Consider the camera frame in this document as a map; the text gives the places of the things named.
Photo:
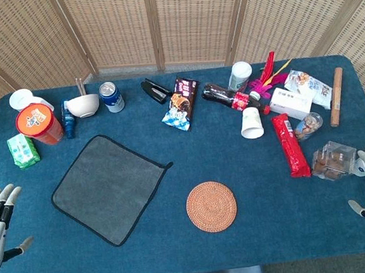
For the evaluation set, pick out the grey and blue cloth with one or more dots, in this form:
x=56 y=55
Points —
x=108 y=186

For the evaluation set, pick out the white paper cup blue logo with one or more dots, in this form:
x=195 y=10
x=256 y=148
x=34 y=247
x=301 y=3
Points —
x=361 y=167

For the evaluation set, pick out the clear plastic box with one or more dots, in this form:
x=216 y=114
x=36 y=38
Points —
x=333 y=160

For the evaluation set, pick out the green tissue pack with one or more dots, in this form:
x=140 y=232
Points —
x=23 y=150

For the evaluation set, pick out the clear cup of nuts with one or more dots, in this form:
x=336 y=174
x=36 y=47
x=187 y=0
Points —
x=309 y=125

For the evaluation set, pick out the red biscuit pack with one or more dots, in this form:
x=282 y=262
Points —
x=290 y=145

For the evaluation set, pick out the wooden rolling pin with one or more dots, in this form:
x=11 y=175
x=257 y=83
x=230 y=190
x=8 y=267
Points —
x=336 y=97

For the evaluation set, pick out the orange instant noodle tub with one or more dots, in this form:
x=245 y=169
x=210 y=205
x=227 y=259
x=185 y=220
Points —
x=33 y=117

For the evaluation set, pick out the small blue bottle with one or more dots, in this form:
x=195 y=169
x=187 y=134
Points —
x=68 y=124

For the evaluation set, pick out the white plastic cup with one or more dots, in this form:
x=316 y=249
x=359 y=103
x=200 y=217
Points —
x=21 y=98

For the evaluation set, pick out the white snack packet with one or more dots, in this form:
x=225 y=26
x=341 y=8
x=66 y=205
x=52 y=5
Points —
x=310 y=87

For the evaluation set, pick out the white cardboard box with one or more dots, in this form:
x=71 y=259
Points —
x=290 y=102

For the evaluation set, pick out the white ceramic bowl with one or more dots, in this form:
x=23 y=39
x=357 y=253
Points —
x=82 y=106

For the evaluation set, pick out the white paper cup green print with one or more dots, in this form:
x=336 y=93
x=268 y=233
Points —
x=251 y=124

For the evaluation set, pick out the wooden chopstick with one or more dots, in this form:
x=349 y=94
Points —
x=78 y=87

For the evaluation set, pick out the pink feather shuttlecock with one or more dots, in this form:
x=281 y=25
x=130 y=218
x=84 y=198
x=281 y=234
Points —
x=260 y=86

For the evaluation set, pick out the blue and white drink can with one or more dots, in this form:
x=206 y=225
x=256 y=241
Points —
x=112 y=98

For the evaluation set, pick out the round woven rattan coaster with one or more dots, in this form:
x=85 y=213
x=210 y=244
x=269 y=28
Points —
x=212 y=206

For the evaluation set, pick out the blue table cloth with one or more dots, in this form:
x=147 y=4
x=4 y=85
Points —
x=172 y=158

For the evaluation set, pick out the white and green canister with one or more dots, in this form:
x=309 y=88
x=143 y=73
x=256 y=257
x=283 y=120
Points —
x=239 y=75

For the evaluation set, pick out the cola bottle with red label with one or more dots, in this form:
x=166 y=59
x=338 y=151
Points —
x=224 y=94

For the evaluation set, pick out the black stapler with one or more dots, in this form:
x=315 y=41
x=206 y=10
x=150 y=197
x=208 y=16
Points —
x=154 y=89

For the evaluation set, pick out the brown chocolate snack bag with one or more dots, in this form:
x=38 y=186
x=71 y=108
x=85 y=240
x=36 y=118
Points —
x=181 y=103

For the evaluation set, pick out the woven bamboo folding screen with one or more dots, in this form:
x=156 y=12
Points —
x=120 y=23

